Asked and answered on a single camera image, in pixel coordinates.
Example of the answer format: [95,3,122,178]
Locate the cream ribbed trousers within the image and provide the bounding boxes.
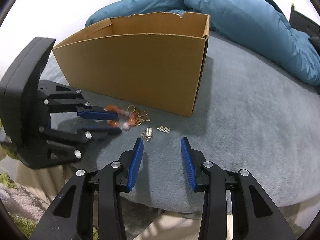
[15,164,206,240]

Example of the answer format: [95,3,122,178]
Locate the gold charm cluster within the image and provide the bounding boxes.
[127,105,151,126]

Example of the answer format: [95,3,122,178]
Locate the blue duvet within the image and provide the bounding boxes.
[85,0,319,86]

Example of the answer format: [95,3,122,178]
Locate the orange pink bead bracelet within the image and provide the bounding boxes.
[105,104,138,131]

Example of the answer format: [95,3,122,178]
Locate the grey fleece bed blanket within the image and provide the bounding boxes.
[39,31,320,212]

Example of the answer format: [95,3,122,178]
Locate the black headboard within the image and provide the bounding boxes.
[289,4,319,36]

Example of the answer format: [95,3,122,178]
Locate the brown cardboard box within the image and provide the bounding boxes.
[53,12,210,117]

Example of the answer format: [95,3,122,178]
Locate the green shaggy rug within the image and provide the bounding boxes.
[0,119,98,240]

